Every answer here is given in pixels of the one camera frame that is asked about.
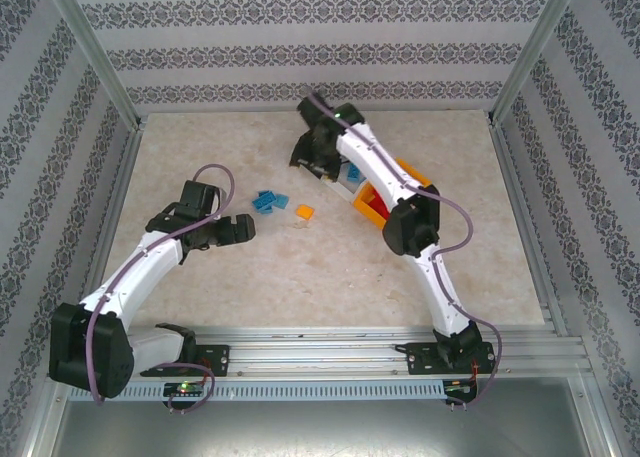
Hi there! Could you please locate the aluminium frame post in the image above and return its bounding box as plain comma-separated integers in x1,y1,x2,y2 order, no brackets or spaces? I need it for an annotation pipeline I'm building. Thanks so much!
39,0,147,131
489,0,586,126

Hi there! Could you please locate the aluminium mounting rail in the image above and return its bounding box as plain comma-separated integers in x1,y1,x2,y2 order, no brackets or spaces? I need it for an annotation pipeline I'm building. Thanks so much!
47,325,594,378

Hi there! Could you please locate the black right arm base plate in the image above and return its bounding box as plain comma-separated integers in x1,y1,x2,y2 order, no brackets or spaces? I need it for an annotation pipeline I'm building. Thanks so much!
403,340,497,377

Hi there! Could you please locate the black plastic bin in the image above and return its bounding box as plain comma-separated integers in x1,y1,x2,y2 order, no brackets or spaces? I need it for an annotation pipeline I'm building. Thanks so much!
288,129,326,178

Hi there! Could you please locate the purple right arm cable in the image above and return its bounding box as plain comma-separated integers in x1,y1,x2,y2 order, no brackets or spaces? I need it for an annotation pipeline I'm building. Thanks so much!
305,92,505,411

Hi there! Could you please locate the grey slotted cable duct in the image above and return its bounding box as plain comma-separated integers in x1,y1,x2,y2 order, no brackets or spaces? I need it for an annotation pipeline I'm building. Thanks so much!
67,380,447,403

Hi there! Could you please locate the yellow plastic bin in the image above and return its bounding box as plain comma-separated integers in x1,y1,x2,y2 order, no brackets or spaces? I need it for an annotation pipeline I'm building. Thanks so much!
351,158,432,232

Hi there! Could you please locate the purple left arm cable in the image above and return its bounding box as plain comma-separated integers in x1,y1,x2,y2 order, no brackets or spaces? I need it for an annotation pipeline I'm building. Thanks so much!
85,163,237,416

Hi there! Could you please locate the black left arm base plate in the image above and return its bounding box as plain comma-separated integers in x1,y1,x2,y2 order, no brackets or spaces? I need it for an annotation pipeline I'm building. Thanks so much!
139,344,232,378

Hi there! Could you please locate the white plastic bin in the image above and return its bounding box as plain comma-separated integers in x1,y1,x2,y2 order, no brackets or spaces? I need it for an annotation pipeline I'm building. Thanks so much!
322,159,374,204

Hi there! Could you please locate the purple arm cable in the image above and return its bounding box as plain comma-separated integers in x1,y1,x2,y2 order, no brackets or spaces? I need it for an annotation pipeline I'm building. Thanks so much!
305,92,505,411
85,163,237,416

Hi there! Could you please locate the grey metal panel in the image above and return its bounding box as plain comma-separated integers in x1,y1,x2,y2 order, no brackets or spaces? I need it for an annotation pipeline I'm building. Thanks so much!
29,376,616,457

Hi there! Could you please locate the aluminium side rail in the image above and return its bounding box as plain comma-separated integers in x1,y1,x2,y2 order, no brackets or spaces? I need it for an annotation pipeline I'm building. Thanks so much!
67,119,149,342
488,119,569,338

